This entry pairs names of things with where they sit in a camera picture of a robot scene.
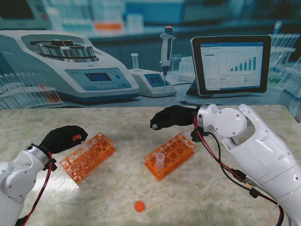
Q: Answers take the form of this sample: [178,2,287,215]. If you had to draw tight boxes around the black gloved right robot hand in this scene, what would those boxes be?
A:
[150,105,198,130]

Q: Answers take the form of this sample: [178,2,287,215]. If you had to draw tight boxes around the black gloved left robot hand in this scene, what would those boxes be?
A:
[39,125,89,155]

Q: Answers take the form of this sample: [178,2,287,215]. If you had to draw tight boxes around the orange plastic test tube rack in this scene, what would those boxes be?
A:
[59,132,117,184]
[143,133,197,181]

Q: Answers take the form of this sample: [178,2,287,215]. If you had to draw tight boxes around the printed laboratory backdrop poster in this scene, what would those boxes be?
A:
[0,0,301,117]

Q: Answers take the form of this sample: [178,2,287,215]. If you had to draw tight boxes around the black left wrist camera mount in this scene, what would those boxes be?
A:
[42,157,58,172]

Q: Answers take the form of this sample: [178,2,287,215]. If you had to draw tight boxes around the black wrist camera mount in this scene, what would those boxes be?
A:
[42,157,58,172]
[190,127,210,143]

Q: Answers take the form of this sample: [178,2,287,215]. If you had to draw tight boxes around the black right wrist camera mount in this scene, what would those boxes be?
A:
[190,127,210,143]

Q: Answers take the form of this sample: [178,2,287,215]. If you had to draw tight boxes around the red black left wrist cable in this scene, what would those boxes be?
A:
[15,152,54,226]

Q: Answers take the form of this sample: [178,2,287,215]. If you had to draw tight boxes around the red black wrist cable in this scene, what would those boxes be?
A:
[15,152,54,226]
[192,115,285,226]

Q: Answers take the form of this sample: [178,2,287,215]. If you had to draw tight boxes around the red black right wrist cable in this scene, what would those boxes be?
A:
[192,115,285,226]

